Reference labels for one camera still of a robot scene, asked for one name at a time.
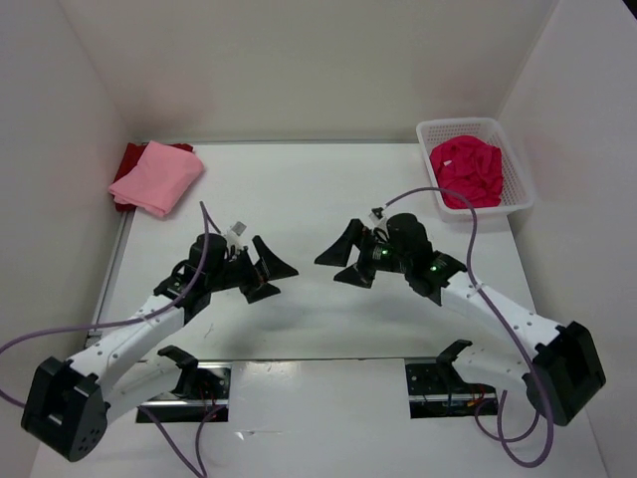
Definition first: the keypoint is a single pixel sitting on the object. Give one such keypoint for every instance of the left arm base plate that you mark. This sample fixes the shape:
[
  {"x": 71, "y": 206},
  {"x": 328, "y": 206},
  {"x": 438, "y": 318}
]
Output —
[{"x": 211, "y": 392}]

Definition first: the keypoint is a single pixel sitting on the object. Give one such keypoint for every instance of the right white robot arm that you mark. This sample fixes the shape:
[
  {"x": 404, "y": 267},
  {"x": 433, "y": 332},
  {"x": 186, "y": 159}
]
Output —
[{"x": 560, "y": 365}]

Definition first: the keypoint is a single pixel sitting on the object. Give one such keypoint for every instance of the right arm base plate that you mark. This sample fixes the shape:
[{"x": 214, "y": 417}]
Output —
[{"x": 436, "y": 392}]

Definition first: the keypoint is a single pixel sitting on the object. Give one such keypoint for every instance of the magenta t-shirt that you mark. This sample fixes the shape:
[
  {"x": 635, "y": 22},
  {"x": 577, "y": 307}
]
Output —
[{"x": 470, "y": 167}]

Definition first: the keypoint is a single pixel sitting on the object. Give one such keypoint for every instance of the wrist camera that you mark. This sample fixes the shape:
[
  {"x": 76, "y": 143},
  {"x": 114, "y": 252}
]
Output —
[
  {"x": 378, "y": 218},
  {"x": 233, "y": 236}
]

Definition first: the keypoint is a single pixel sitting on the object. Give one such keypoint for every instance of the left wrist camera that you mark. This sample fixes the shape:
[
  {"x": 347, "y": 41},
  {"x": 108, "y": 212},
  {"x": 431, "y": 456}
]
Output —
[{"x": 233, "y": 236}]

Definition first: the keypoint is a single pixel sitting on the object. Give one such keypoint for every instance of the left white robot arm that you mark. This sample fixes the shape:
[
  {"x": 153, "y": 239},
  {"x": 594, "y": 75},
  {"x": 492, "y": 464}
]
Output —
[{"x": 71, "y": 402}]

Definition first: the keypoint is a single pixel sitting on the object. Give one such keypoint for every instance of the white plastic basket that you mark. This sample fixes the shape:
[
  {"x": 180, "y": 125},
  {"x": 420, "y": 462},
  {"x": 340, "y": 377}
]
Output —
[{"x": 517, "y": 192}]

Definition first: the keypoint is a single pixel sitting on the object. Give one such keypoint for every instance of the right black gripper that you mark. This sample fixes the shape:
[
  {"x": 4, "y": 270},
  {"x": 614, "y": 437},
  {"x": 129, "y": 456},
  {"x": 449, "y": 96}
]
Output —
[{"x": 339, "y": 251}]

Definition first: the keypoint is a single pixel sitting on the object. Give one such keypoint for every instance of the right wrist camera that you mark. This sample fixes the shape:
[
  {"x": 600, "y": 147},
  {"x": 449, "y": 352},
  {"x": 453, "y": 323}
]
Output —
[{"x": 378, "y": 218}]

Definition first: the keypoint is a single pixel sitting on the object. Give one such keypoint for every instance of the light pink t-shirt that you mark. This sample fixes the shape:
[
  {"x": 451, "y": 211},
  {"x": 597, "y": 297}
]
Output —
[{"x": 156, "y": 179}]

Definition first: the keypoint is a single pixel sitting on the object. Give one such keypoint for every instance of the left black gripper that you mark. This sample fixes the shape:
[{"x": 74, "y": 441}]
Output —
[{"x": 255, "y": 290}]

